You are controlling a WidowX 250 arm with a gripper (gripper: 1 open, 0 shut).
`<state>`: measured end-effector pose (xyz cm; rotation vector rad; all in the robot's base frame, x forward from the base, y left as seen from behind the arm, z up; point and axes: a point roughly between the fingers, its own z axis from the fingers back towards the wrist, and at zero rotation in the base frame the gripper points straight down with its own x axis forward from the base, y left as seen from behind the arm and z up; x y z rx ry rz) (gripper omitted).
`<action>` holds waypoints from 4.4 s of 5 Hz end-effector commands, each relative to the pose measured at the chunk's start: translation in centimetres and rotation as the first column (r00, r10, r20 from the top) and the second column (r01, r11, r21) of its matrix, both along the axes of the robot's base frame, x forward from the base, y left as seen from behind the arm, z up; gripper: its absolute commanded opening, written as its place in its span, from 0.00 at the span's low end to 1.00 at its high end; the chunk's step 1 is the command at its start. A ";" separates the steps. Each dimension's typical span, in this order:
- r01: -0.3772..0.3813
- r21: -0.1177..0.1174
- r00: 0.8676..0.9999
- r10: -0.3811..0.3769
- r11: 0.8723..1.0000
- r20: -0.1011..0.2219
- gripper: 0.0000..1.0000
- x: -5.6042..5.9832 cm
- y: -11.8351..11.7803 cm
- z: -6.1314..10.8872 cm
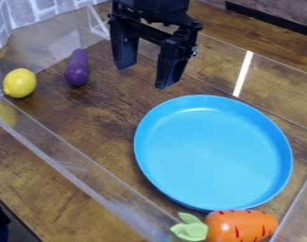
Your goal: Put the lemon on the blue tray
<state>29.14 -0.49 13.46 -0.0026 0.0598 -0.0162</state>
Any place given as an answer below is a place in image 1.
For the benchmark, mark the purple toy eggplant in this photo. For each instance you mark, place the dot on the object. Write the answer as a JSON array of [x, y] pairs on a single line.
[[76, 69]]

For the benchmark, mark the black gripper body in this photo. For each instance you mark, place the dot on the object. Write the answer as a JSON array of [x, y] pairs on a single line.
[[132, 15]]

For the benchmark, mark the yellow toy lemon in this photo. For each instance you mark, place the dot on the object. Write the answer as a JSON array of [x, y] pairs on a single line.
[[19, 83]]

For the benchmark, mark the orange toy carrot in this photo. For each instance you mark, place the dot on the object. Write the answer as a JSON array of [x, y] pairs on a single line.
[[226, 226]]

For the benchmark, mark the clear acrylic enclosure wall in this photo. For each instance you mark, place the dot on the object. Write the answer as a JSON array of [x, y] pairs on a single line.
[[70, 178]]

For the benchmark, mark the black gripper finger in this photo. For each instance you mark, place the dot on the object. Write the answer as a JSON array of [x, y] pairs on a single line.
[[124, 41], [176, 50]]

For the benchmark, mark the grey patterned curtain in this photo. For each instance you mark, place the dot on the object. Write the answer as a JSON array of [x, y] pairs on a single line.
[[20, 13]]

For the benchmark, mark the blue round tray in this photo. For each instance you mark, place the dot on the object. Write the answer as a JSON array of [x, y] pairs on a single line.
[[212, 153]]

